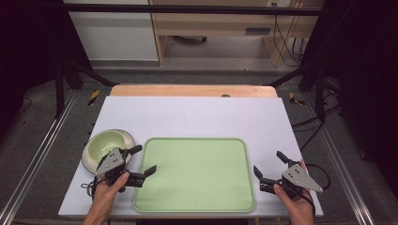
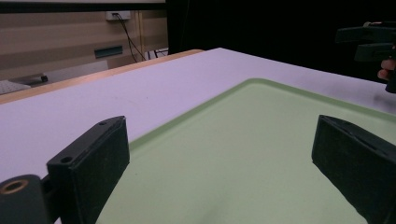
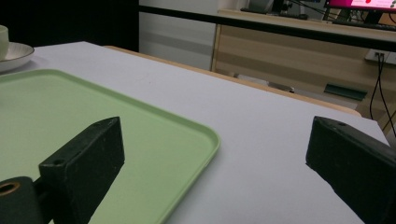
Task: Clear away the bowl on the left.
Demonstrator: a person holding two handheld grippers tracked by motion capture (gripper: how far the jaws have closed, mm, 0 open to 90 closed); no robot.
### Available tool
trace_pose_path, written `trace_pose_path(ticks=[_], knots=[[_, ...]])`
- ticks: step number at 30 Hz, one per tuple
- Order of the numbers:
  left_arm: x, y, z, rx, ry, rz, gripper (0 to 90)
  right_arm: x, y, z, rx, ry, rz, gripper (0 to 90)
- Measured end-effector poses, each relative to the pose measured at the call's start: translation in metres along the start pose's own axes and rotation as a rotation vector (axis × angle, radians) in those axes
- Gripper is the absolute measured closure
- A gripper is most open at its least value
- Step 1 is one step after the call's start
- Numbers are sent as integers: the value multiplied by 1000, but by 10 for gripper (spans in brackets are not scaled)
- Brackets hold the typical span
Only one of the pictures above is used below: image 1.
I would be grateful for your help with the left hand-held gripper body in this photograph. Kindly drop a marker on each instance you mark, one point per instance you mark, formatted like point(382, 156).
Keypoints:
point(110, 161)

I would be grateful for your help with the person's right hand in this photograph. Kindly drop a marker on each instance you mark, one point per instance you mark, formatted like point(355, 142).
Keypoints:
point(297, 206)

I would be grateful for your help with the black frame crossbar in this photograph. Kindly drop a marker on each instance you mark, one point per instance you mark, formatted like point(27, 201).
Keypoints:
point(187, 9)

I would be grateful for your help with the black curtain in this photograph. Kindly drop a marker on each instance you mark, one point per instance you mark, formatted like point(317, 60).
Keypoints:
point(369, 78)
point(25, 47)

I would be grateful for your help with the aluminium floor rail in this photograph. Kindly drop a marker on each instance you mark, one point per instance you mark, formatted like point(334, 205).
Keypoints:
point(39, 153)
point(337, 157)

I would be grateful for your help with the green tray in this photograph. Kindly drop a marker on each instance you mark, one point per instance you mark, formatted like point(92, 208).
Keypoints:
point(194, 175)

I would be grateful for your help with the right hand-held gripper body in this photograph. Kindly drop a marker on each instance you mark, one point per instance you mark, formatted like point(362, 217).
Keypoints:
point(298, 178)

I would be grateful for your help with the black metal stand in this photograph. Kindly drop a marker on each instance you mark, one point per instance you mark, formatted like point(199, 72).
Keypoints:
point(58, 90)
point(319, 93)

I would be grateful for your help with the dark object under desk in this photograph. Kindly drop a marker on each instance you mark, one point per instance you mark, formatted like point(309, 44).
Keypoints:
point(191, 39)

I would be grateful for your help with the yellow black striped tape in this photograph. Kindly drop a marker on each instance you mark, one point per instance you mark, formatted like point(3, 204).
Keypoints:
point(94, 97)
point(292, 97)

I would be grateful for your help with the white wall socket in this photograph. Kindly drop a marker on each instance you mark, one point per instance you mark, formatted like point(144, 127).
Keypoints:
point(278, 3)

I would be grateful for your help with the person's left hand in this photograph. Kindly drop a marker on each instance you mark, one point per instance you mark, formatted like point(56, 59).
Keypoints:
point(104, 197)

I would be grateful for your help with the wooden desk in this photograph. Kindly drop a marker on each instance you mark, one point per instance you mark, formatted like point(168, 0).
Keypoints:
point(212, 23)

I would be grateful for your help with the grey label plate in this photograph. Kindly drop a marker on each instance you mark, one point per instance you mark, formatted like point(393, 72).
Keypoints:
point(257, 31)

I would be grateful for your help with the white cabinet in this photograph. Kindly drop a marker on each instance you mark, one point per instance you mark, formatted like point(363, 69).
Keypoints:
point(112, 34)

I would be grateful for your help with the pale green bowl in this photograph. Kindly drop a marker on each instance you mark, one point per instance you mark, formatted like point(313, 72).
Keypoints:
point(130, 140)

